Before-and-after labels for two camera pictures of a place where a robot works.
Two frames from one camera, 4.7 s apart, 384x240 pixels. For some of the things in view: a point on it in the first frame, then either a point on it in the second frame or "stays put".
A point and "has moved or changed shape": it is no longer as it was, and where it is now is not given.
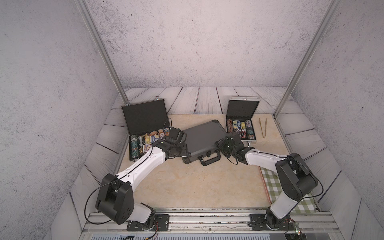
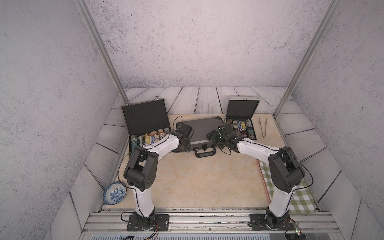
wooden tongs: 264,136 stays put
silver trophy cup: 141,140 stays put
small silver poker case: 240,110 stays put
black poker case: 200,142 has moved or changed shape
